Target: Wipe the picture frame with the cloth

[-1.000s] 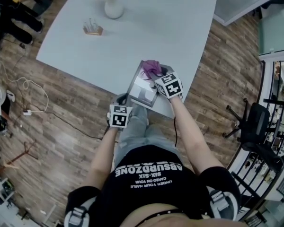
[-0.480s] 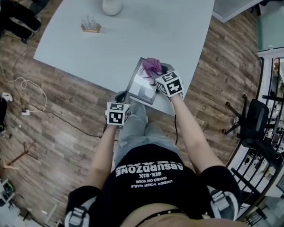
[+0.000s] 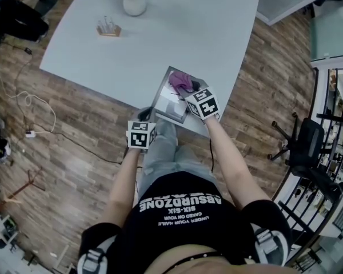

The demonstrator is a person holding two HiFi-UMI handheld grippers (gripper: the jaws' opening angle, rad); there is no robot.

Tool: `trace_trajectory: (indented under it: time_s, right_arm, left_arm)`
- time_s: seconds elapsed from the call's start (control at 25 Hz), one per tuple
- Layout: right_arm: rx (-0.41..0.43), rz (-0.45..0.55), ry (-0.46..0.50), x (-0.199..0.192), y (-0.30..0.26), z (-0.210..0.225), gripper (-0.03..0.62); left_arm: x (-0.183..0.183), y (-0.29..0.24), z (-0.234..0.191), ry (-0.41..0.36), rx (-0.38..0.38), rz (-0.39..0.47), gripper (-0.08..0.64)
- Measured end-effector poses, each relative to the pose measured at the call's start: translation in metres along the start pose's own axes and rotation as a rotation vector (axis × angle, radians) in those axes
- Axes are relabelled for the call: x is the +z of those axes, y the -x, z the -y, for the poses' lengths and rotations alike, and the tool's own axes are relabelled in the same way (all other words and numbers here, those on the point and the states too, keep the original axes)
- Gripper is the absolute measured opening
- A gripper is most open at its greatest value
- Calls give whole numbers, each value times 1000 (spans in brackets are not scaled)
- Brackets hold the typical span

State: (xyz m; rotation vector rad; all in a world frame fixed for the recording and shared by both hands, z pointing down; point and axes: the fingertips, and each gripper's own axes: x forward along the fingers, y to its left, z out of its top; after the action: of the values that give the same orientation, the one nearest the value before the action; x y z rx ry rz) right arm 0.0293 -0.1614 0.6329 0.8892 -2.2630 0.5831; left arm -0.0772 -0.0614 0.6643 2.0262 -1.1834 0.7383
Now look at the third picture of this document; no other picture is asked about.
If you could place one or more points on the black metal railing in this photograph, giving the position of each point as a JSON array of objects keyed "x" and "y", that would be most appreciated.
[{"x": 335, "y": 118}]

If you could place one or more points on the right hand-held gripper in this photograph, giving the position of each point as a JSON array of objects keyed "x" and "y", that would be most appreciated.
[{"x": 203, "y": 104}]

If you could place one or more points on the white power strip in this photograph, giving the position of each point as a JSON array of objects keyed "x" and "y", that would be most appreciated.
[{"x": 30, "y": 133}]

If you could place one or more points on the person's right forearm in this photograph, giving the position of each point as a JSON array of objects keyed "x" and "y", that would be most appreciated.
[{"x": 231, "y": 164}]

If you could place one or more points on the black office chair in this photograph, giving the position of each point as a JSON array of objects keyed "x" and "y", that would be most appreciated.
[{"x": 311, "y": 147}]

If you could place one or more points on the black power adapter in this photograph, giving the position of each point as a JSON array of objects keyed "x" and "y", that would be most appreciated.
[{"x": 27, "y": 50}]

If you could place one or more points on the black printed t-shirt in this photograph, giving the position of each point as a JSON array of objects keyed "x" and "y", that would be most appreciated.
[{"x": 185, "y": 218}]

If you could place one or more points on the purple cloth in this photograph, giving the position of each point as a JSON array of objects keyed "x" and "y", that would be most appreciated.
[{"x": 179, "y": 79}]

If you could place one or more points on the person's left forearm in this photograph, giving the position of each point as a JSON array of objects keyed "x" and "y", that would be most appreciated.
[{"x": 123, "y": 187}]

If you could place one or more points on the light grey jeans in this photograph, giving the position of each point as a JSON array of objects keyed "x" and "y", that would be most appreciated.
[{"x": 165, "y": 153}]

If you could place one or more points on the wooden holder with glass tubes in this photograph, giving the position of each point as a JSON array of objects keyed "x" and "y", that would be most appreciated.
[{"x": 108, "y": 30}]

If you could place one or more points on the white ceramic vase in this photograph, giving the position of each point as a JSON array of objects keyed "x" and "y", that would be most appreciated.
[{"x": 135, "y": 3}]

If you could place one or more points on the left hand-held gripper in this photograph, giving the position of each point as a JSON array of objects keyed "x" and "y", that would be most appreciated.
[{"x": 138, "y": 137}]

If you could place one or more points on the brown wooden coat stand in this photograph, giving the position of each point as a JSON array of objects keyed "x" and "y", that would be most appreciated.
[{"x": 23, "y": 188}]

